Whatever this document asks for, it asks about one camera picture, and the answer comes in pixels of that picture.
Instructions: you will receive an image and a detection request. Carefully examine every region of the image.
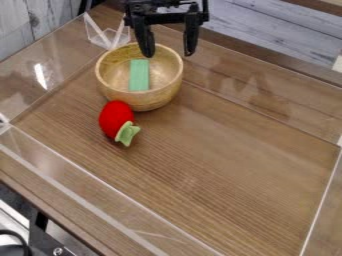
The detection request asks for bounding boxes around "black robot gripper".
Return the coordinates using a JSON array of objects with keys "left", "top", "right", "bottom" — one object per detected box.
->
[{"left": 123, "top": 0, "right": 210, "bottom": 58}]

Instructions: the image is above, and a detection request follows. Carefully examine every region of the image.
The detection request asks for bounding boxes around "green rectangular block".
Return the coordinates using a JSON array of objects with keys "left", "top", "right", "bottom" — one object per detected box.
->
[{"left": 129, "top": 59, "right": 150, "bottom": 91}]

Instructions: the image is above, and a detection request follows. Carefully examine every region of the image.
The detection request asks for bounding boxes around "brown wooden bowl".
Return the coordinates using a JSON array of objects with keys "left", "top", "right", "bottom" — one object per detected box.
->
[{"left": 95, "top": 43, "right": 185, "bottom": 112}]

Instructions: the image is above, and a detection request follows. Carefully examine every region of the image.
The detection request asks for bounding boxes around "red plush strawberry toy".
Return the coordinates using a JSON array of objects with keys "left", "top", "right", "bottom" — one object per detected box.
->
[{"left": 99, "top": 100, "right": 141, "bottom": 147}]

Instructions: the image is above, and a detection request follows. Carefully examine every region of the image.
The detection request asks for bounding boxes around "clear acrylic corner bracket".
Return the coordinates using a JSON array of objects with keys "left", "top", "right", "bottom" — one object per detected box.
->
[{"left": 83, "top": 13, "right": 131, "bottom": 50}]

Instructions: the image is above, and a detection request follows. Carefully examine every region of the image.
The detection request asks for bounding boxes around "black table frame clamp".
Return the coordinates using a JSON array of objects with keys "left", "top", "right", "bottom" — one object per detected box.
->
[{"left": 0, "top": 208, "right": 76, "bottom": 256}]

